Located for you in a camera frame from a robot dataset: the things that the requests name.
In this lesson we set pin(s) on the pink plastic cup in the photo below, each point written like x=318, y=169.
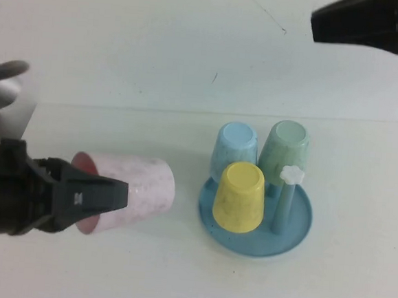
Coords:
x=148, y=179

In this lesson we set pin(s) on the light green plastic cup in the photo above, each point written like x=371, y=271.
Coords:
x=283, y=145

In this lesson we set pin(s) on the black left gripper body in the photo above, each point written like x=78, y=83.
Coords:
x=6, y=192

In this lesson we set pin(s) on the yellow plastic cup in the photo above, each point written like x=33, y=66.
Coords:
x=238, y=200

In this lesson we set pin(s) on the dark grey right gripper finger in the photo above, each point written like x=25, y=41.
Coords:
x=367, y=24

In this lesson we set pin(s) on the blue round cup stand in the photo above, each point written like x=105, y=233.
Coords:
x=281, y=243

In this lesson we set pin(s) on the light blue plastic cup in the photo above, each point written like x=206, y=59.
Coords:
x=235, y=141

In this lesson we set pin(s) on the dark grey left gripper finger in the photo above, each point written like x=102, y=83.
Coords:
x=58, y=222
x=95, y=194

